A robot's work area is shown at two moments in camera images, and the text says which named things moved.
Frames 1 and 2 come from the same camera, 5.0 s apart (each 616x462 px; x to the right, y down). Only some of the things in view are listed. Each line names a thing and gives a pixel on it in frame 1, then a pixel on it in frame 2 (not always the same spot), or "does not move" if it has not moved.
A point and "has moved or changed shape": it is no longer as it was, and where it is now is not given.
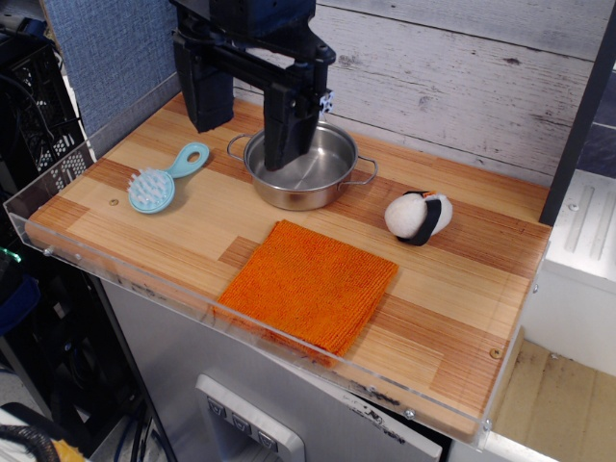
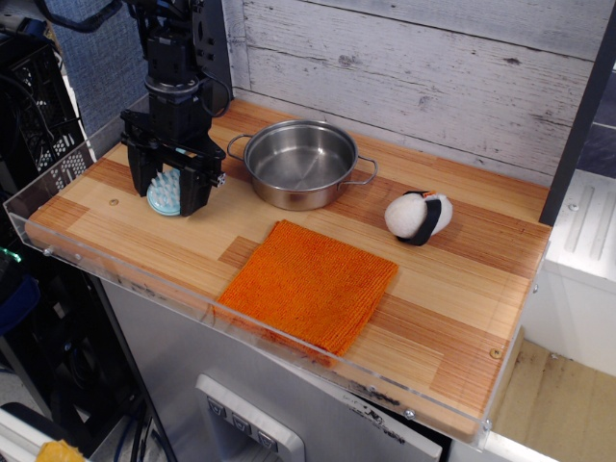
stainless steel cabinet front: x=221 y=392 does not move
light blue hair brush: x=152 y=191 has moved or changed shape
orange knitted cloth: x=306 y=292 does not move
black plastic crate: x=43 y=142 does not move
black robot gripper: x=274 y=39 -> x=177 y=132
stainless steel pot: x=313 y=182 does not move
